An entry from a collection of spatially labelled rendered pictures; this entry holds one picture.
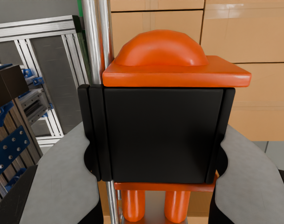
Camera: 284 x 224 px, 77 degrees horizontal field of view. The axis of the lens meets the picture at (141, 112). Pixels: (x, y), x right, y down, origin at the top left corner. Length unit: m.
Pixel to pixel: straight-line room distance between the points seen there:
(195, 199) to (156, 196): 0.28
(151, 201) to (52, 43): 1.13
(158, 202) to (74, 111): 1.18
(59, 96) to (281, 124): 1.28
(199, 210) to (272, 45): 0.70
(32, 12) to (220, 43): 1.18
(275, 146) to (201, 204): 1.59
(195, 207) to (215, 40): 0.61
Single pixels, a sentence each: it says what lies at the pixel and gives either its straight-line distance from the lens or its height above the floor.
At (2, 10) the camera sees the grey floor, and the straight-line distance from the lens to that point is 1.61.
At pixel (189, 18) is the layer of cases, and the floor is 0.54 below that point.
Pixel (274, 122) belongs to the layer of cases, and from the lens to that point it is 1.08.
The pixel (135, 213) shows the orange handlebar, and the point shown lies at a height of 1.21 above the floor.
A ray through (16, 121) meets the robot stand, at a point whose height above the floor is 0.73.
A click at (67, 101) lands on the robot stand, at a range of 1.32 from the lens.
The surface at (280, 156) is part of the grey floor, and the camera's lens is 2.12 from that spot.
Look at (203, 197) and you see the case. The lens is 0.49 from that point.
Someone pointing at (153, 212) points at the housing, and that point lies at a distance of 0.20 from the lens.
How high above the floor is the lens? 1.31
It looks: 63 degrees down
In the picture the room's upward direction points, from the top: 177 degrees counter-clockwise
